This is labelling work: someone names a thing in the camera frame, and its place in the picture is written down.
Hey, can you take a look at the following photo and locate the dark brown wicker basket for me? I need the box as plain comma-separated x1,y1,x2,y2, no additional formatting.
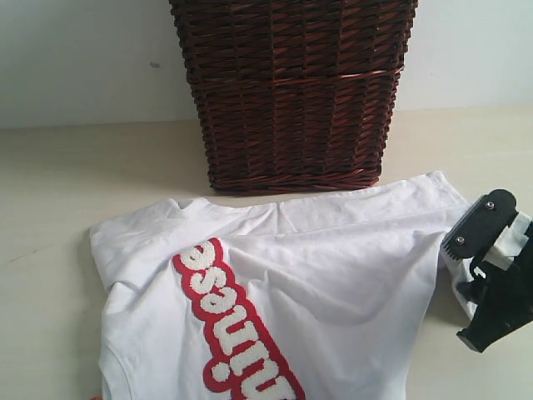
171,0,417,195

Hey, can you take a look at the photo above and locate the white t-shirt red logo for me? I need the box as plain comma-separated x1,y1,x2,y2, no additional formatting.
90,172,469,399

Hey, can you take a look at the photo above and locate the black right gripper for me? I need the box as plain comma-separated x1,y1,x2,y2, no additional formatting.
457,227,532,353

